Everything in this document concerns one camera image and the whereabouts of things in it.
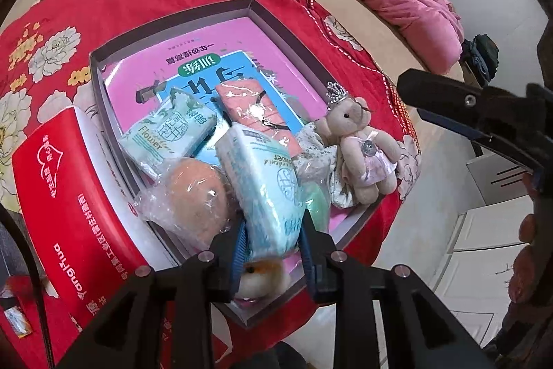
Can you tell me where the person's hand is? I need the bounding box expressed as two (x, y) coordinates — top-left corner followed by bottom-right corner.
(508, 173), (552, 307)

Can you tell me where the red floral blanket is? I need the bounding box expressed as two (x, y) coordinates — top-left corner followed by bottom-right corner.
(1, 0), (422, 264)

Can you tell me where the beige bear plush pink dress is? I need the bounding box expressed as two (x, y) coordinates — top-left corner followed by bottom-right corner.
(315, 82), (401, 205)

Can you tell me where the black cable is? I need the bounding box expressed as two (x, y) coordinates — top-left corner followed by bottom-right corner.
(0, 201), (57, 369)

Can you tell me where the white bunny plush purple dress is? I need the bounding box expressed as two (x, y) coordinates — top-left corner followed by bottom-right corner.
(235, 259), (291, 301)

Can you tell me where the white floral scrunchie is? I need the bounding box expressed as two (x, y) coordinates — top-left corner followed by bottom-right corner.
(292, 122), (357, 209)

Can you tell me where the pink hair ties pack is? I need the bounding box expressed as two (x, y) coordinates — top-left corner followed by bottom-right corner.
(216, 79), (303, 157)

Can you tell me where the green puff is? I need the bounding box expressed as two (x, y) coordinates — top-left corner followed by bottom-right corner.
(295, 159), (331, 232)

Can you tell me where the dark clothes pile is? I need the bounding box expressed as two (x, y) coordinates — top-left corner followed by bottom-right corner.
(459, 34), (499, 88)

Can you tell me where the green tissue pack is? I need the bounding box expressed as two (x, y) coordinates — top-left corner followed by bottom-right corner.
(118, 88), (217, 180)
(216, 123), (304, 261)

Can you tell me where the grey shallow box tray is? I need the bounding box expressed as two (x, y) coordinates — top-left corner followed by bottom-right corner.
(88, 0), (384, 329)

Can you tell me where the peach puff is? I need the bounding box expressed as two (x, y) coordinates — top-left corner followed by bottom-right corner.
(135, 157), (239, 250)

